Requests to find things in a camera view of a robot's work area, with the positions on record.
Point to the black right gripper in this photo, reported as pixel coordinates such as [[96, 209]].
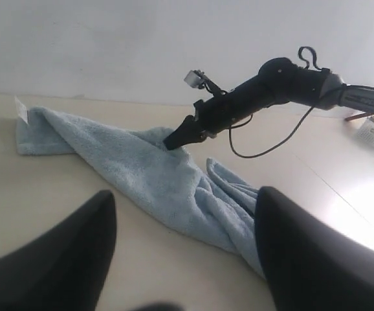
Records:
[[215, 115]]

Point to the white barcode label tag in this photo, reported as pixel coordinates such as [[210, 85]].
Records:
[[22, 110]]

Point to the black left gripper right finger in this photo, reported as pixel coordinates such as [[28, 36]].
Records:
[[307, 264]]

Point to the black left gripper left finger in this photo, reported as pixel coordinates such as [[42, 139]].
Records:
[[66, 267]]

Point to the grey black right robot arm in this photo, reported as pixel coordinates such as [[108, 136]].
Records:
[[279, 81]]

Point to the light blue terry towel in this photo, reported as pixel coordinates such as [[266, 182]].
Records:
[[212, 205]]

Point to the red brown stick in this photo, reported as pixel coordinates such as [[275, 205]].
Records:
[[356, 117]]

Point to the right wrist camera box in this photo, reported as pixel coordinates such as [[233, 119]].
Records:
[[198, 80]]

